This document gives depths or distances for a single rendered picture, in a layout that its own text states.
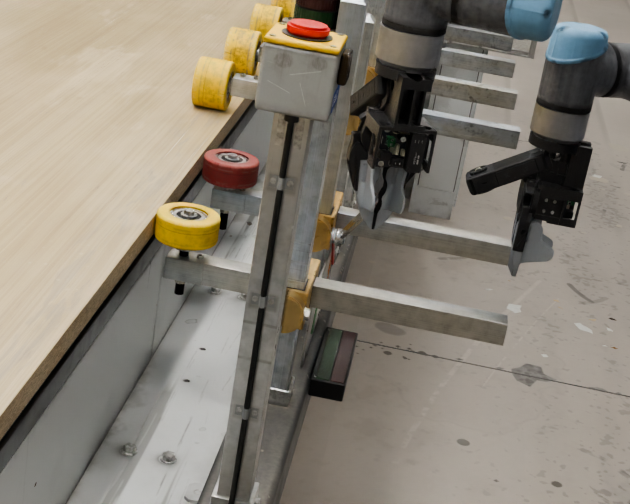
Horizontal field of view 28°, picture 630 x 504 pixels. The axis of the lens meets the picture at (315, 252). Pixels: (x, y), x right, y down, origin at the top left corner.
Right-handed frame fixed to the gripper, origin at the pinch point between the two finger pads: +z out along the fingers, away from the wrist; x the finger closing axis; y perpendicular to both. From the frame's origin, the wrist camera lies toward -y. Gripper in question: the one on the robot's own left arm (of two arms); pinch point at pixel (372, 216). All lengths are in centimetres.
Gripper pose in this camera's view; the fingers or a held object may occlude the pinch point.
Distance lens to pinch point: 155.4
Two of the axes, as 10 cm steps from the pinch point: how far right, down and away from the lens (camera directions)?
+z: -1.5, 9.1, 3.7
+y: 2.1, 4.0, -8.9
